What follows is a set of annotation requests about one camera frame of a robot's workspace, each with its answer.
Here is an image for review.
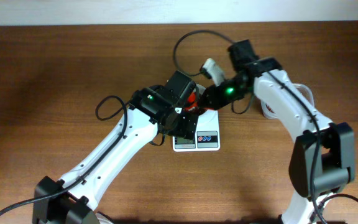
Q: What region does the white bowl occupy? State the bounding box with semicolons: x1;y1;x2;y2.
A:
194;84;206;96

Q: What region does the orange measuring scoop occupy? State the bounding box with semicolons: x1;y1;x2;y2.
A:
185;91;208;114

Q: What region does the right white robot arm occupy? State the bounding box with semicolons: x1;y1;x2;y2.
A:
197;40;356;223

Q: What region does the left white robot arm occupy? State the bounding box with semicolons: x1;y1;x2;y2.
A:
32;71;198;224

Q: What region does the white kitchen scale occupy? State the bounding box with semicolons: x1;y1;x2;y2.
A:
172;110;221;152

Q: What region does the clear plastic container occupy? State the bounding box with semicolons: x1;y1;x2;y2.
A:
260;83;314;119

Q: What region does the left black cable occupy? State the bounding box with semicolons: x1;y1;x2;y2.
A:
0;95;127;224

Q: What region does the black cable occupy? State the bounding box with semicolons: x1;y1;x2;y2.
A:
172;29;358;224
0;95;127;224

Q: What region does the right black cable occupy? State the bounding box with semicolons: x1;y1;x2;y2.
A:
172;29;358;224

